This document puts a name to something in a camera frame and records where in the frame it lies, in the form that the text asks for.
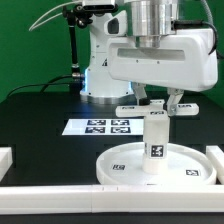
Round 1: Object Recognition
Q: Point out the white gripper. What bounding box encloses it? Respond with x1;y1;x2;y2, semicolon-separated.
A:
107;29;218;116

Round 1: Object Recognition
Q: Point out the white cross-shaped table base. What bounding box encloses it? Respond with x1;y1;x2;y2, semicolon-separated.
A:
115;99;199;117

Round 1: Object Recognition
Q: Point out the white round table top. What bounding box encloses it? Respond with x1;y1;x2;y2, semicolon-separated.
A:
96;142;217;186

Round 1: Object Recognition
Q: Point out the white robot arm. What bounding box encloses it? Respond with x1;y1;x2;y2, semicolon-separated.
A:
82;0;218;116

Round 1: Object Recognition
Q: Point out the white right fence block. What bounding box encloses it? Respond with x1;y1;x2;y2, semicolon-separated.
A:
206;145;224;185

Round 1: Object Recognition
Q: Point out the white fence block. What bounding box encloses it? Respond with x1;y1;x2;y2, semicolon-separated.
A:
206;145;224;185
0;147;13;181

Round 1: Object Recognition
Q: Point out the white marker sheet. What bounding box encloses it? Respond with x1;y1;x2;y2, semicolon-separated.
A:
63;119;143;136

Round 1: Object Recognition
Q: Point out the white left fence block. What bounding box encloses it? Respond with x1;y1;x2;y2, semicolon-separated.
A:
0;147;13;181

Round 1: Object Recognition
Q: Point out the black cable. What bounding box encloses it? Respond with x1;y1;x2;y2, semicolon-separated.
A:
5;74;84;99

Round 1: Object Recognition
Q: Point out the grey braided camera cable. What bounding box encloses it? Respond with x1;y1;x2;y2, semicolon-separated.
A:
199;0;224;59

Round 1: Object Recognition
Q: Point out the black camera stand pole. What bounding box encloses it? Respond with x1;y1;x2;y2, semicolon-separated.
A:
62;4;92;92

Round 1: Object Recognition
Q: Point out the white cable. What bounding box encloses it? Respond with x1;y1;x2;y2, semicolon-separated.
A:
28;0;84;32

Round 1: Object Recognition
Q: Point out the white front fence rail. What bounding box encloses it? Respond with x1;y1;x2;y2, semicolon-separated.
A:
0;185;224;214

